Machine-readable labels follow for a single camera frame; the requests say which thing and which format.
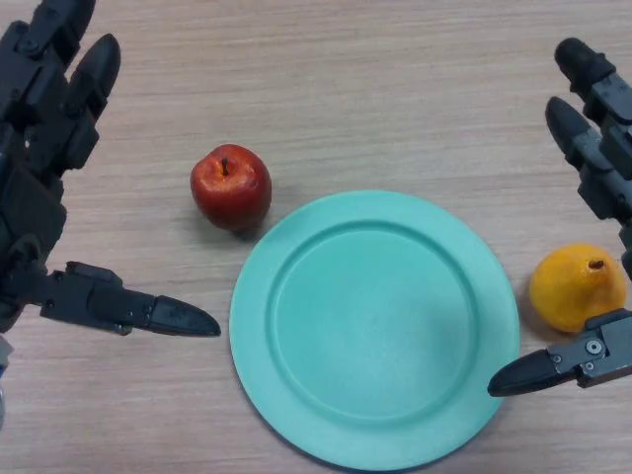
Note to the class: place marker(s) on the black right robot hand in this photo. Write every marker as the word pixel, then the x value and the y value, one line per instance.
pixel 605 163

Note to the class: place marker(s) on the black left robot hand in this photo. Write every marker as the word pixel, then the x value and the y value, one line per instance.
pixel 34 163

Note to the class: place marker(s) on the red apple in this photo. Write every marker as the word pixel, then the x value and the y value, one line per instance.
pixel 229 192

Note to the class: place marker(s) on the green round plate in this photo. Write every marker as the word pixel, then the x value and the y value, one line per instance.
pixel 375 336

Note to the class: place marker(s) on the yellow pear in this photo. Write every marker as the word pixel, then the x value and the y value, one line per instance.
pixel 568 286

